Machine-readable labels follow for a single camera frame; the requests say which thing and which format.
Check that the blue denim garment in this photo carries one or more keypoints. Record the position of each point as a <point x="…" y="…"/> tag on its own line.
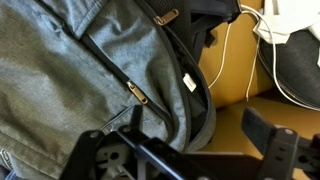
<point x="5" y="174"/>

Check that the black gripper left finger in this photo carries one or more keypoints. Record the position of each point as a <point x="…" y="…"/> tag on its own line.
<point x="100" y="156"/>

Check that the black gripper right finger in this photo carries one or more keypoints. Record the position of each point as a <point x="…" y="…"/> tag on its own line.
<point x="283" y="153"/>

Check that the grey and black backpack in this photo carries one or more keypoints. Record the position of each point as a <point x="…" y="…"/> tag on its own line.
<point x="73" y="66"/>

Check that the brown leather couch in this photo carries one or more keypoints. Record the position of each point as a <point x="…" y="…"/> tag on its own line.
<point x="233" y="86"/>

